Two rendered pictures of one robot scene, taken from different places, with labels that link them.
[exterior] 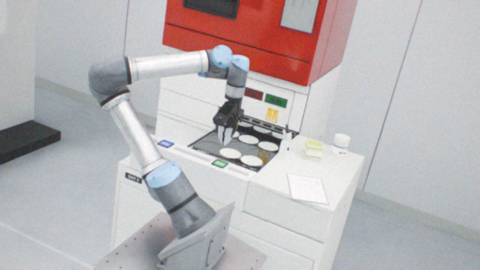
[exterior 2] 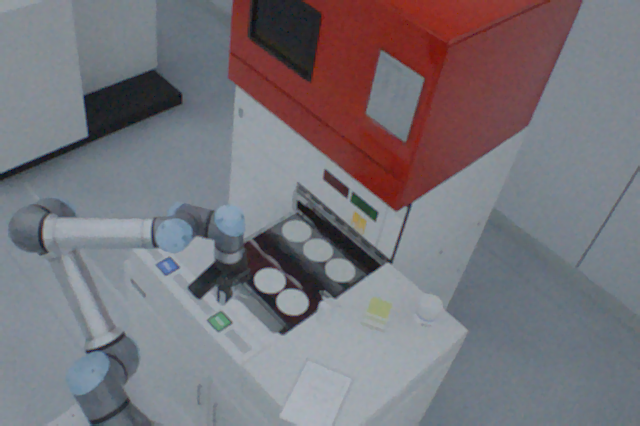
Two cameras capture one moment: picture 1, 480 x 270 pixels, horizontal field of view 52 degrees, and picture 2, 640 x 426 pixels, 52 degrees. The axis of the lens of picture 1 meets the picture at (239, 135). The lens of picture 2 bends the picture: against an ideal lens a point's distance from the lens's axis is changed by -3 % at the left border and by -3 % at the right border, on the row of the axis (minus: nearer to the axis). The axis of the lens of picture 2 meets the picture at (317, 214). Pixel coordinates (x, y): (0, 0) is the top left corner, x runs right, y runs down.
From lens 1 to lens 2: 123 cm
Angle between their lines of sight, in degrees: 27
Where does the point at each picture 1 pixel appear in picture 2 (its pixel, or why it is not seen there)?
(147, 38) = not seen: outside the picture
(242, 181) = (234, 361)
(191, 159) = (185, 306)
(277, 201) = (269, 405)
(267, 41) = (349, 128)
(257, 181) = (251, 369)
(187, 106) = (262, 164)
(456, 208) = not seen: outside the picture
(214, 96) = (292, 167)
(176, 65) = (106, 241)
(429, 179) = not seen: outside the picture
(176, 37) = (242, 75)
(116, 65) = (27, 233)
